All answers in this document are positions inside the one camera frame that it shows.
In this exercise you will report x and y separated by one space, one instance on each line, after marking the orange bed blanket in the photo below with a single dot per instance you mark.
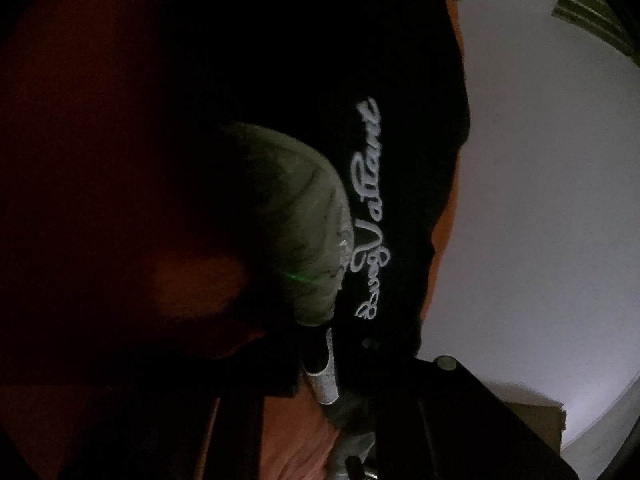
290 435

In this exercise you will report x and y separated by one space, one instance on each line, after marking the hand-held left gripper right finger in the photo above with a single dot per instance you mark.
450 410

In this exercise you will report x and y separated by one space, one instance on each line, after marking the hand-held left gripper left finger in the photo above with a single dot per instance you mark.
240 435

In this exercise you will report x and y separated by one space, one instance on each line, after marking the black printed t-shirt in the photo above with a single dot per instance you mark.
400 110

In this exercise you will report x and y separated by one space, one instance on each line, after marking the louvred wall window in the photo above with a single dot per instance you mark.
590 10

